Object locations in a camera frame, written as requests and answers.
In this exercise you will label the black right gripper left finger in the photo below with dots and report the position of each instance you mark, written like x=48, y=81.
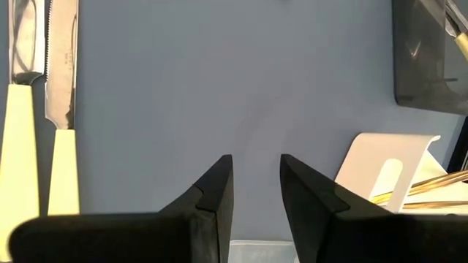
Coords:
x=146, y=241

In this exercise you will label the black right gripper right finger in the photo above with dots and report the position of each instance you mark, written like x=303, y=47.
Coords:
x=365, y=241

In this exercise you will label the gold table knife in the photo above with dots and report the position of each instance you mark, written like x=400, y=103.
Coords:
x=438, y=205
x=446, y=185

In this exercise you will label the wooden chopstick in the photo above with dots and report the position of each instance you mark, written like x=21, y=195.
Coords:
x=446, y=177

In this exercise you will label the white plastic bin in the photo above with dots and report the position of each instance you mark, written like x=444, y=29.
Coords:
x=365, y=157

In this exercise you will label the clear plastic bin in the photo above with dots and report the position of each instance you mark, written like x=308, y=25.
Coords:
x=263, y=252

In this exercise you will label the smoky grey plastic bin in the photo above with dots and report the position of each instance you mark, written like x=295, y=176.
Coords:
x=417, y=73

